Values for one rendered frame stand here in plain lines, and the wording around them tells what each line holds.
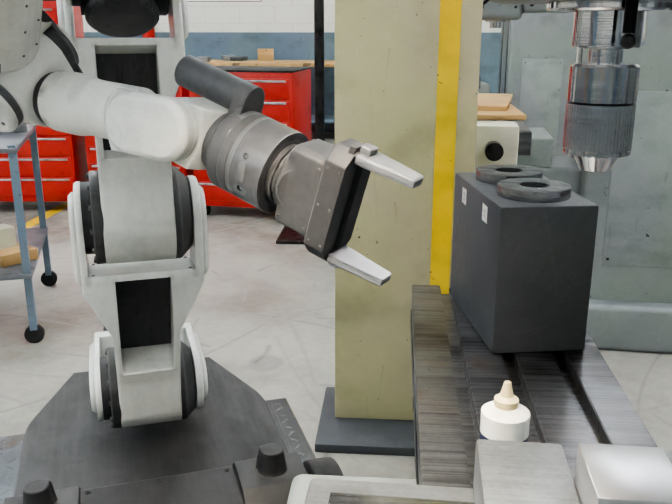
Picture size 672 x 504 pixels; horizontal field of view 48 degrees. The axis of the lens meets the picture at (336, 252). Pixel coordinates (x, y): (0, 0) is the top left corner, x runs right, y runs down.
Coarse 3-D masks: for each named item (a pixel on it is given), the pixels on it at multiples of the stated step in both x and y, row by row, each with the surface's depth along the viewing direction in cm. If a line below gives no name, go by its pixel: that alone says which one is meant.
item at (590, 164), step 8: (576, 160) 55; (584, 160) 54; (592, 160) 54; (600, 160) 54; (608, 160) 54; (616, 160) 54; (584, 168) 55; (592, 168) 54; (600, 168) 54; (608, 168) 54
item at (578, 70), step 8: (576, 64) 53; (584, 64) 52; (592, 64) 52; (600, 64) 52; (608, 64) 52; (616, 64) 52; (624, 64) 52; (632, 64) 52; (576, 72) 53; (584, 72) 52; (592, 72) 52; (600, 72) 51; (608, 72) 51; (616, 72) 51; (624, 72) 51; (632, 72) 52
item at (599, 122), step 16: (576, 80) 53; (592, 80) 52; (608, 80) 51; (624, 80) 51; (576, 96) 53; (592, 96) 52; (608, 96) 52; (624, 96) 52; (576, 112) 53; (592, 112) 52; (608, 112) 52; (624, 112) 52; (576, 128) 53; (592, 128) 52; (608, 128) 52; (624, 128) 53; (576, 144) 54; (592, 144) 53; (608, 144) 53; (624, 144) 53
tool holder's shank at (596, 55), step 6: (588, 48) 52; (594, 48) 52; (600, 48) 52; (606, 48) 52; (612, 48) 51; (618, 48) 51; (588, 54) 53; (594, 54) 53; (600, 54) 52; (606, 54) 52; (612, 54) 52; (618, 54) 52; (588, 60) 53; (594, 60) 53; (600, 60) 52; (606, 60) 52; (612, 60) 52; (618, 60) 52
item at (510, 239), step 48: (480, 192) 97; (528, 192) 91; (480, 240) 98; (528, 240) 90; (576, 240) 91; (480, 288) 98; (528, 288) 92; (576, 288) 93; (480, 336) 99; (528, 336) 94; (576, 336) 94
